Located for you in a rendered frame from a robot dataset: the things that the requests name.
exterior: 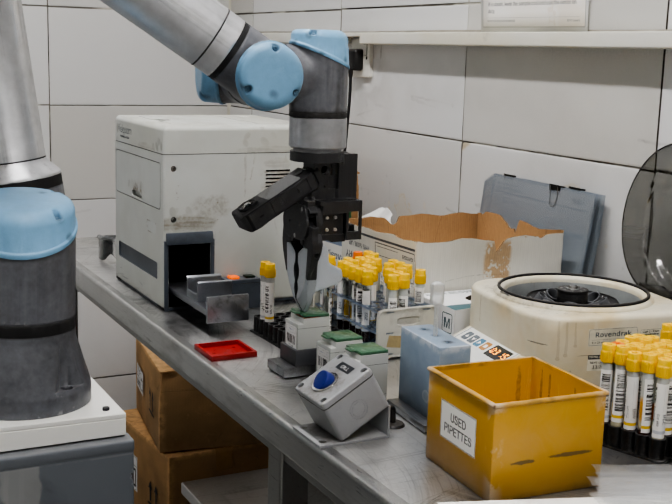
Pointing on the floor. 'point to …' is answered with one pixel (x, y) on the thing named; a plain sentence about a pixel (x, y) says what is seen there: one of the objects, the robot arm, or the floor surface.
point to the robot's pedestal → (70, 473)
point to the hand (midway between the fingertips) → (298, 301)
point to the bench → (279, 411)
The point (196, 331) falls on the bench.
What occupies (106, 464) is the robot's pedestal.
